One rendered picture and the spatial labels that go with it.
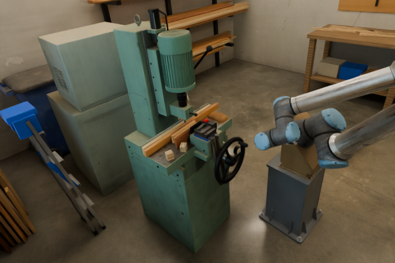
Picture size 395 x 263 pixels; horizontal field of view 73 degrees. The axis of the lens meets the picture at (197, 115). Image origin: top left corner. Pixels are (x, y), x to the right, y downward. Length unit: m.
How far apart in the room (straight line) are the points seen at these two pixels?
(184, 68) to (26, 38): 2.38
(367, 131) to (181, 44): 0.96
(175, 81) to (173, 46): 0.19
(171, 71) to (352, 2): 3.31
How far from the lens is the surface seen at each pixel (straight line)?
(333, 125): 1.66
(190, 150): 1.52
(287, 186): 1.99
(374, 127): 1.40
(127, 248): 2.30
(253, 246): 2.19
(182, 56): 1.41
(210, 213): 2.04
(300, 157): 1.81
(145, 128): 1.85
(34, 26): 3.53
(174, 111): 1.64
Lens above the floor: 1.83
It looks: 30 degrees down
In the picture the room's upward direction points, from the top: 6 degrees counter-clockwise
